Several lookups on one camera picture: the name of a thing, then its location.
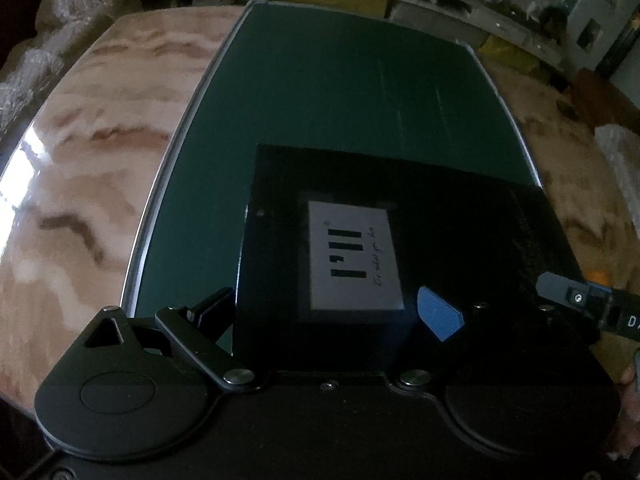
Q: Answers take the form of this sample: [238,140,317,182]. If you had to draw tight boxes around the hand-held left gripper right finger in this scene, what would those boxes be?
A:
[395,286,606,391]

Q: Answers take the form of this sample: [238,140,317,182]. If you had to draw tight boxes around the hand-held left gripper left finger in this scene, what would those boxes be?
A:
[82,287,256,389]

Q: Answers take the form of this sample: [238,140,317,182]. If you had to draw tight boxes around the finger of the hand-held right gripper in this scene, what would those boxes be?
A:
[535,272,614,312]

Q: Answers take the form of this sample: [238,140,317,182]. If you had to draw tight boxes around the black box lid white label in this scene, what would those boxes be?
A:
[231,143,596,376]

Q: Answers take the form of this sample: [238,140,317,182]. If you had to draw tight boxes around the clear plastic bag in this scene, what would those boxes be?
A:
[595,124,640,241]

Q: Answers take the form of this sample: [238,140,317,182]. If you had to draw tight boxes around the marble desk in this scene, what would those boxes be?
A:
[0,5,640,401]

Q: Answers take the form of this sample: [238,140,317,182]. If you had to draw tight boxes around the orange wooden stool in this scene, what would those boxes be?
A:
[570,67,640,136]

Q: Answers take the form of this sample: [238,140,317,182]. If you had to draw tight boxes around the yellow package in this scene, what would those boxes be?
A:
[477,35,543,74]

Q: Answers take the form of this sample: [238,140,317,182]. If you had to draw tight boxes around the green framed board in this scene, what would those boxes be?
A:
[120,0,546,321]

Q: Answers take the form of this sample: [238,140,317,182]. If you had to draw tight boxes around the beige knitted blanket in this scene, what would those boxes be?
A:
[0,0,136,126]

